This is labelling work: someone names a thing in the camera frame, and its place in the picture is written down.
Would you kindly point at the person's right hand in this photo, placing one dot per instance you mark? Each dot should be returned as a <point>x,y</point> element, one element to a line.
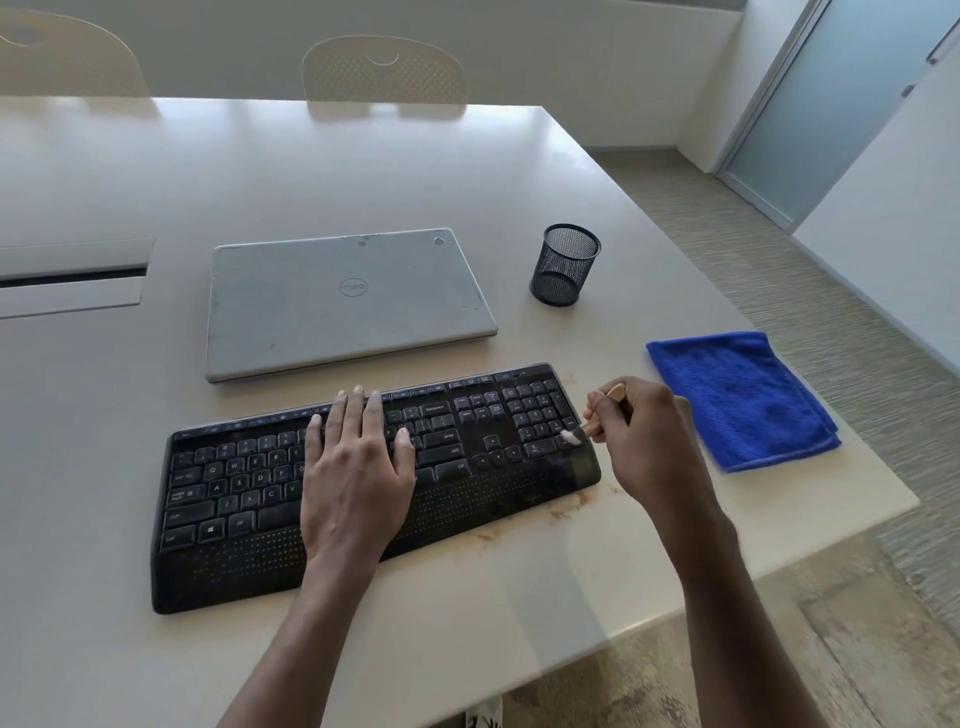
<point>652,457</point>

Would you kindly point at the blue microfibre cloth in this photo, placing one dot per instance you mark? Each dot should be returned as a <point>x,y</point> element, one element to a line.
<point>742,401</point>

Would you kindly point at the cream perforated chair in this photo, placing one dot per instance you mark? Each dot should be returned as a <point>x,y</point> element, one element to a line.
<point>385,71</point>
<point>71,56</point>

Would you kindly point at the person's left forearm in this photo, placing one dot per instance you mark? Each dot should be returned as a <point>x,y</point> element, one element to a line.
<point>292,652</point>

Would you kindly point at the person's white shoe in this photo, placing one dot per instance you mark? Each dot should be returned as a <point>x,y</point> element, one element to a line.
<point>484,712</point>

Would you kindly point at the silver laptop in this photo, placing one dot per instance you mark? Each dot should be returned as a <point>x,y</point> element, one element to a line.
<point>345,300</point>

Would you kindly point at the black keyboard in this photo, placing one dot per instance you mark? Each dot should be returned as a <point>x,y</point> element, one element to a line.
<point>225,532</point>

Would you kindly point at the small wooden brush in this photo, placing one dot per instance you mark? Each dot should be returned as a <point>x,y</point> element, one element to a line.
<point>611,393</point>

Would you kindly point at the person's left hand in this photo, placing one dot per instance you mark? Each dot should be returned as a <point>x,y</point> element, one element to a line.
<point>352,487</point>

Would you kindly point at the black mesh pen holder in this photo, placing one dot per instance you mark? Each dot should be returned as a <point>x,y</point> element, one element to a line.
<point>565,266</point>

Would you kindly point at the frosted glass door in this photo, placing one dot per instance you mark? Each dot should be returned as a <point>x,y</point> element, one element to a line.
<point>832,105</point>

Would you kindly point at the person's right forearm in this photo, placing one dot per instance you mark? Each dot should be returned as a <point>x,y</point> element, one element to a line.
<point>750,645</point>

